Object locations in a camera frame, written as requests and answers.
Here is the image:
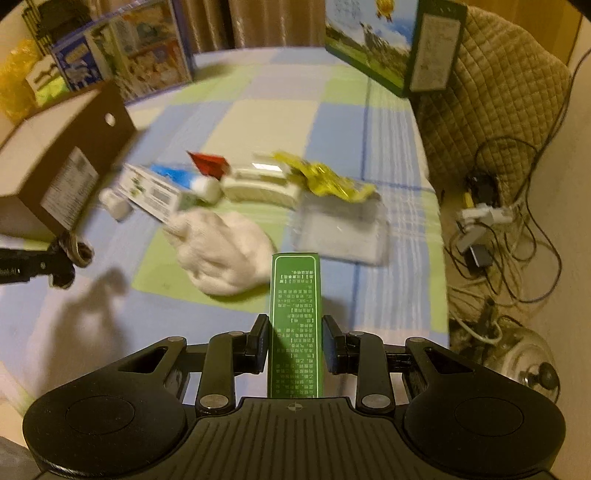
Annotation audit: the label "dark brown hair scrunchie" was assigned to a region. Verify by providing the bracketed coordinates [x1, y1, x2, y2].
[58, 232, 94, 268]

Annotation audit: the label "green slim carton box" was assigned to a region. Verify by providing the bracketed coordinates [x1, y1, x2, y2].
[267, 252, 324, 399]

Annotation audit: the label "white cloth sock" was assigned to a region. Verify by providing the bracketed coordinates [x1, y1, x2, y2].
[163, 208, 276, 297]

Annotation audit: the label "brown white storage box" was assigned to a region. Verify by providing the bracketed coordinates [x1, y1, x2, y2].
[1, 81, 136, 241]

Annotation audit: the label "small white pill bottle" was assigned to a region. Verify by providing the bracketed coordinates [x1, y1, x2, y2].
[98, 188, 132, 222]

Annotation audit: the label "blue white cream tube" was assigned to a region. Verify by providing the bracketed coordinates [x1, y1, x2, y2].
[149, 164, 222, 204]

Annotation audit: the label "yellow snack packet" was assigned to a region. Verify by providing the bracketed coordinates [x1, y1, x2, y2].
[273, 151, 377, 204]

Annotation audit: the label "red small packet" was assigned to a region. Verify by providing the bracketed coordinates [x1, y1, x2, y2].
[187, 151, 230, 180]

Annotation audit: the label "clear plastic tray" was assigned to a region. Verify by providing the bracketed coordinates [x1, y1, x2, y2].
[291, 193, 390, 266]

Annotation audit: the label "glass pot lid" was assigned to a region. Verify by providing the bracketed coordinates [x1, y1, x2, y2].
[483, 316, 561, 403]

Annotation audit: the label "yellow plastic bag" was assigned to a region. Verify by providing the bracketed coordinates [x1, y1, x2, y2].
[0, 39, 41, 125]

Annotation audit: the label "white power strip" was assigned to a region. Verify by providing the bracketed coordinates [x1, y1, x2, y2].
[458, 204, 514, 225]

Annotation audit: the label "checkered bed sheet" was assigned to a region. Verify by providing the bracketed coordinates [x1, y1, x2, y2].
[1, 48, 448, 395]

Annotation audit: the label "blue milk carton box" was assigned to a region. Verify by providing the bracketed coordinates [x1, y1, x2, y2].
[52, 1, 194, 104]

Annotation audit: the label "quilted beige chair cushion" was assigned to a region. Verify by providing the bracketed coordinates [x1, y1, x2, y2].
[414, 7, 571, 205]

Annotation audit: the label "light blue milk gift box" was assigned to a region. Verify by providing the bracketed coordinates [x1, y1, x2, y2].
[325, 0, 468, 97]

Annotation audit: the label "brown curtain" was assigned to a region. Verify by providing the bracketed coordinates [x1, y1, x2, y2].
[180, 0, 325, 53]

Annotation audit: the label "tangled black cables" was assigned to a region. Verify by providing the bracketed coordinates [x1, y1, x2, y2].
[443, 45, 591, 333]

